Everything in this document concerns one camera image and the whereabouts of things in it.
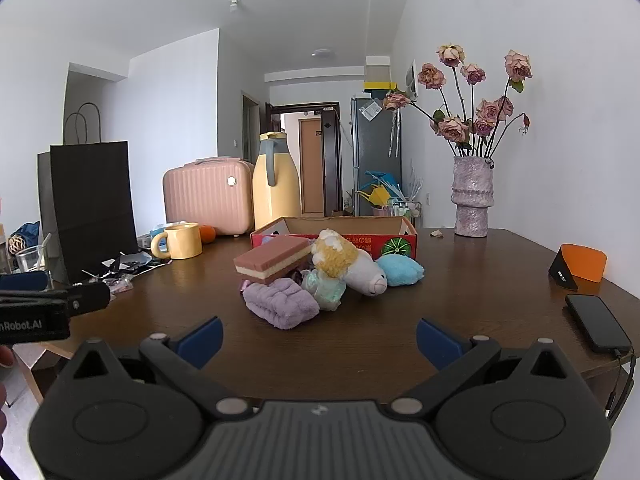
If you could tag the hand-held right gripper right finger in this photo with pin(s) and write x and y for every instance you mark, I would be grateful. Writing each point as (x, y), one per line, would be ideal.
(437, 342)

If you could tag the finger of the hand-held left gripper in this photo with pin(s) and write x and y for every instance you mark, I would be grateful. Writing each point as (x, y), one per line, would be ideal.
(25, 281)
(87, 299)

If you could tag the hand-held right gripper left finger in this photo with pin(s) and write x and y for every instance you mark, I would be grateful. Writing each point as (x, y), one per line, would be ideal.
(202, 341)

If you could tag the blue fluffy plush paw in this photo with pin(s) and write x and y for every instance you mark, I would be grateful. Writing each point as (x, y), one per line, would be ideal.
(400, 270)

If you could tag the red cardboard box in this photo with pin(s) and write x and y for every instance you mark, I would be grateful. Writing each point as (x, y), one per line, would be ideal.
(396, 247)

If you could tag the white alpaca plush toy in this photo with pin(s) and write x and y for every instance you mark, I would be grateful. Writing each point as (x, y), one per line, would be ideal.
(360, 272)

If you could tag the pink layered cake sponge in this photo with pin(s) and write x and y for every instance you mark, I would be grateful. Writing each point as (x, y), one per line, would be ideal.
(270, 260)

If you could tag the mint green fluffy scrunchie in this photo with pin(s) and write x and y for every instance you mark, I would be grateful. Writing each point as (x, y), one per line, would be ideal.
(325, 291)

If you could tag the person's left hand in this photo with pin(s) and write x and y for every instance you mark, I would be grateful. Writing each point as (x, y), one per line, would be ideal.
(5, 357)

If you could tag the clear small packets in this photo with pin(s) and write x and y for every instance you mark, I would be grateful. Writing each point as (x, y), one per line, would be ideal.
(120, 287)

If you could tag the woven rattan ball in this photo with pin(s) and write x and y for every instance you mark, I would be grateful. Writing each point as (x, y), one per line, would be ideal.
(17, 245)

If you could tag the black and white wrappers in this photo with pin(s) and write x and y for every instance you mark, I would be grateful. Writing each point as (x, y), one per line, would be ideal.
(130, 262)

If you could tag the black paper bag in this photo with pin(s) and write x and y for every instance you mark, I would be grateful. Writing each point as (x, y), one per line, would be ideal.
(90, 200)

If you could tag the yellow mug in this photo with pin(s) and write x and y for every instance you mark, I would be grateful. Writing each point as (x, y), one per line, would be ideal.
(182, 242)

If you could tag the orange fruit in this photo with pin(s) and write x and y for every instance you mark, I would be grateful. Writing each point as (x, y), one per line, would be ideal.
(207, 234)

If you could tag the small cart with bottles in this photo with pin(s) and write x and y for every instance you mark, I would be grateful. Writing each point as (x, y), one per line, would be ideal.
(405, 207)

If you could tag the pink hard-shell suitcase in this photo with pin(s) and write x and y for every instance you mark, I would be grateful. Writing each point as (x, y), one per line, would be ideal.
(205, 195)

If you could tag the purple textured vase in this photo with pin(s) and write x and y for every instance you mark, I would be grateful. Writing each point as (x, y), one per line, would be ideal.
(472, 195)

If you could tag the yellow thermos jug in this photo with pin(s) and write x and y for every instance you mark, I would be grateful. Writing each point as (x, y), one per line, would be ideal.
(275, 200)

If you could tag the black smartphone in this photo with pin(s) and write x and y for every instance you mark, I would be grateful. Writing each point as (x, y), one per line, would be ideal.
(597, 322)

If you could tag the orange and black stand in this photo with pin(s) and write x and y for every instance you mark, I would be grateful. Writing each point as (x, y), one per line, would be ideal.
(582, 262)

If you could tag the grey refrigerator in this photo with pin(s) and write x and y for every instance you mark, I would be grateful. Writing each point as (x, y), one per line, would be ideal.
(370, 150)

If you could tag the brown wooden door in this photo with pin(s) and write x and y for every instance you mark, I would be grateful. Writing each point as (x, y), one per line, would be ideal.
(311, 165)

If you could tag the dried pink roses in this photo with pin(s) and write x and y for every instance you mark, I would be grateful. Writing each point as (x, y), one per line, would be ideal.
(452, 127)

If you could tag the yellow and white box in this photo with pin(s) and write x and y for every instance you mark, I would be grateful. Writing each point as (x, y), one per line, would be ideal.
(377, 84)

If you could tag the round ceiling light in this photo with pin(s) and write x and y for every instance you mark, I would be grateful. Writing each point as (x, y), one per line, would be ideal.
(323, 53)

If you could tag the dark door frame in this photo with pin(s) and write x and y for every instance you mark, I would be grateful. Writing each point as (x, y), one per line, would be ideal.
(332, 160)

